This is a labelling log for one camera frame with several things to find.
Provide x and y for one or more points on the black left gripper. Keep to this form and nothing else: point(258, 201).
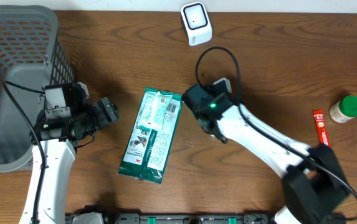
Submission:
point(99, 121)

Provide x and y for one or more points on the light green wipes pack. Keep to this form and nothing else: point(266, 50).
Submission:
point(154, 111)

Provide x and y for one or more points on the green 3M product pouch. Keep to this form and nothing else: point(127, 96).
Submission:
point(147, 150)

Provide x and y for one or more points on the red Nescafe stick box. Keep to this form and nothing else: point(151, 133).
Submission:
point(321, 127)

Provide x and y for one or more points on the green lid white jar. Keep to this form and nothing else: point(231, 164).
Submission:
point(345, 109)

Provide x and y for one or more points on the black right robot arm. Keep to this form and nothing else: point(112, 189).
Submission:
point(313, 181)

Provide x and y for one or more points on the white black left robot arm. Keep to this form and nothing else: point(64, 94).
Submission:
point(66, 119)

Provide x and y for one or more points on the white cube barcode scanner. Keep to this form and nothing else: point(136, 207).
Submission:
point(196, 23)

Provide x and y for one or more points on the grey plastic shopping basket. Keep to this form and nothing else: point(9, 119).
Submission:
point(31, 57)

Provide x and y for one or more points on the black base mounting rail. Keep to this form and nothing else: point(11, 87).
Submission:
point(134, 218)

